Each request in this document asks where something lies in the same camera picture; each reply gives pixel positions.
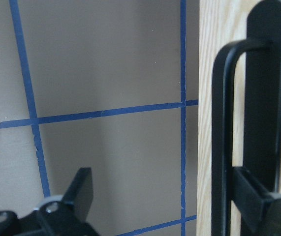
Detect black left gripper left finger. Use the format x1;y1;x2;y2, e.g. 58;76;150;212
62;167;93;222

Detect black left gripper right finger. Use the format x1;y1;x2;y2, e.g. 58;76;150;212
232;168;274;234

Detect black metal drawer handle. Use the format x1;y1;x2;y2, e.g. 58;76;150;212
211;0;281;236

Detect wooden drawer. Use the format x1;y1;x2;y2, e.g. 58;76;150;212
197;0;281;236

